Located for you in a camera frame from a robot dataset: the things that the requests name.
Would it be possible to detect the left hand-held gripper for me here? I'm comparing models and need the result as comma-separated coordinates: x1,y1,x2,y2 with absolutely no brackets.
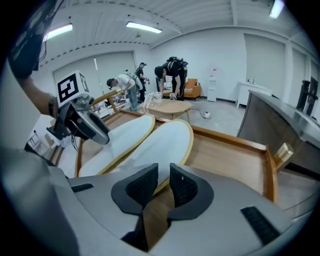
46,70,111,146

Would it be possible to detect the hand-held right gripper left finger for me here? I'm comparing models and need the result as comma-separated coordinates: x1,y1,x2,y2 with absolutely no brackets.
67,162,160,253

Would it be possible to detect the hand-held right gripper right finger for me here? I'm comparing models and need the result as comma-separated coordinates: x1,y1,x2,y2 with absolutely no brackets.
149,162,293,256

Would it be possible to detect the white tan-edged slipper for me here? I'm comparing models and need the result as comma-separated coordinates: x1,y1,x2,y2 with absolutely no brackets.
78,113,156,179

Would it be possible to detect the white shoe insole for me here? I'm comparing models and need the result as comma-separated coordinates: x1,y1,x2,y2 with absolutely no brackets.
116,119,195,196

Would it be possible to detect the person's left forearm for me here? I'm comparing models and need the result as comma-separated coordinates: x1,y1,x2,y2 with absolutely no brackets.
19,74,60,117

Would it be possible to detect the silver wristwatch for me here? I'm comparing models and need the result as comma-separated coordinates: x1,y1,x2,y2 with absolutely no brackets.
48,96,59,118

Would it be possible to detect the wooden shoe rack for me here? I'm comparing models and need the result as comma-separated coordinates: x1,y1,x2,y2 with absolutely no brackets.
74,89,295,251

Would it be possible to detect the oval wooden coffee table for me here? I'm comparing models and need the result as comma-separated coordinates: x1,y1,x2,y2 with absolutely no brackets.
139,99,193,121

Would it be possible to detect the dark wooden vanity cabinet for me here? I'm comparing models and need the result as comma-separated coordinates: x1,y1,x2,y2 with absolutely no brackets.
236,89,320,179

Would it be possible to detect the long ceiling light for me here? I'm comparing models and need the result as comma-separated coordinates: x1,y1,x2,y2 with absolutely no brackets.
125,21,163,34
42,23,73,42
269,0,285,19

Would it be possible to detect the orange sofa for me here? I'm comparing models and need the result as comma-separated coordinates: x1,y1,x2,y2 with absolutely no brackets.
162,78,202,99

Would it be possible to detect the person's black floral shirt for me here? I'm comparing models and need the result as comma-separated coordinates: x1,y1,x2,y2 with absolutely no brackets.
7,0,66,81

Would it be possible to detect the white water dispenser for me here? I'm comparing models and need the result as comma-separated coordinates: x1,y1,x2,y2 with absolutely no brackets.
207,67,217,103

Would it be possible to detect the white cabinet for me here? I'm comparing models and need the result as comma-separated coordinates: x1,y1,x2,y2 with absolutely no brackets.
236,80,273,109

